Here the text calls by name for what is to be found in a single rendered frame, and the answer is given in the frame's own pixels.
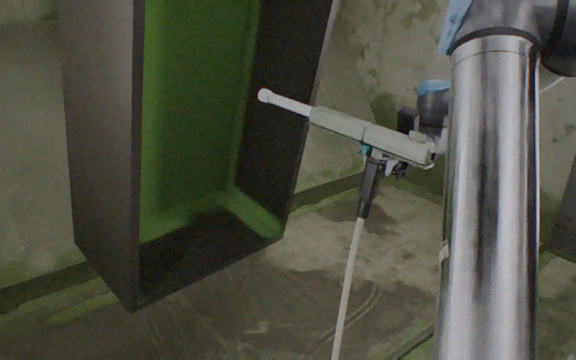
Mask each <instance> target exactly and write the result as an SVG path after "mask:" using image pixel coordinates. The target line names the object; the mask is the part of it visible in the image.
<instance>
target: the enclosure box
mask: <svg viewBox="0 0 576 360"><path fill-rule="evenodd" d="M338 3H339V0H57V12H58V26H59V40H60V53H61V68H62V82H63V96H64V110H65V124H66V137H67V151H68V165H69V179H70V193H71V208H72V222H73V236H74V243H75V245H76V246H77V247H78V250H80V251H81V252H82V253H83V255H84V256H85V257H86V258H87V260H88V261H89V262H90V264H91V266H92V267H93V268H94V269H95V271H97V272H98V273H99V275H100V276H101V277H102V279H103V281H104V282H105V283H106V284H107V286H108V287H109V288H110V289H111V291H113V292H114V294H115V296H116V297H117V298H118V299H119V301H120V302H121V303H122V304H123V306H124V307H125V309H126V310H128V312H129V313H130V314H133V313H135V312H137V311H139V310H141V309H143V308H146V307H148V305H150V304H152V303H154V302H156V301H158V300H160V299H163V298H165V297H167V296H169V295H171V294H173V293H175V292H178V291H180V290H182V289H184V288H186V286H188V285H190V284H193V283H195V282H197V281H199V280H201V279H203V278H205V277H208V276H210V275H212V274H214V273H216V272H218V270H220V269H223V268H225V267H227V266H229V265H231V264H233V263H235V262H238V261H240V260H242V259H244V258H246V257H248V255H251V254H253V253H255V252H257V251H259V250H261V249H264V248H266V247H268V246H270V245H272V244H274V243H276V242H279V240H281V239H283V238H284V233H285V229H286V224H287V219H288V215H289V210H291V206H292V201H293V196H294V192H295V187H296V182H297V178H298V174H299V168H300V164H301V160H302V154H303V150H305V146H306V140H307V136H308V132H309V127H310V125H309V124H308V123H307V122H310V121H309V116H307V115H305V114H301V113H298V112H296V111H293V110H289V109H286V108H284V107H281V106H278V105H275V104H272V103H265V101H261V100H259V98H258V93H259V91H260V90H262V89H266V90H269V91H271V92H272V93H273V94H276V95H279V96H282V97H285V98H288V99H292V100H295V101H297V103H300V104H303V105H307V106H310V107H312V108H313V107H314V104H315V99H316V95H317V90H319V85H320V81H321V76H322V71H323V67H324V63H325V58H326V53H327V49H328V44H329V39H330V35H331V31H332V26H334V21H335V17H336V12H337V8H338Z"/></svg>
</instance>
